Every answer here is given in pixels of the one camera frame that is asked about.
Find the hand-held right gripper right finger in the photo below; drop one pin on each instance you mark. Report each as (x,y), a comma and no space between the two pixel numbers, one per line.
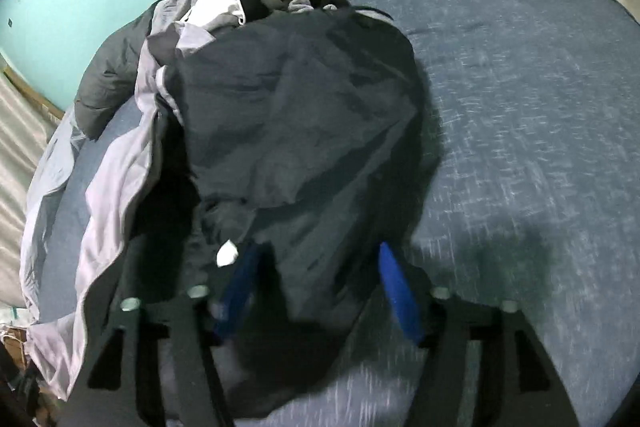
(400,294)

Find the light lavender jacket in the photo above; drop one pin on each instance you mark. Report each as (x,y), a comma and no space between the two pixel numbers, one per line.
(115,187)

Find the crumpled grey garment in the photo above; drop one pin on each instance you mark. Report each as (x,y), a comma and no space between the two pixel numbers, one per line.
(295,7)

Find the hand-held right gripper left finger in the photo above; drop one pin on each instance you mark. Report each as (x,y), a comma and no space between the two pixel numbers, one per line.
(239,292)

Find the beige curtain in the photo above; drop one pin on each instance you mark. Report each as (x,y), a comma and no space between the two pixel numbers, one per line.
(20,157)

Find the bed with blue sheet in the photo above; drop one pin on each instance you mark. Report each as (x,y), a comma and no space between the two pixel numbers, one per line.
(525,107)

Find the brown clutter pile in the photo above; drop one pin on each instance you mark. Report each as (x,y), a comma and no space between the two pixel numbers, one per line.
(15,342)

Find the dark grey garment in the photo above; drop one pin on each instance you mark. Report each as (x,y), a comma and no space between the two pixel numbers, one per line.
(300,117)

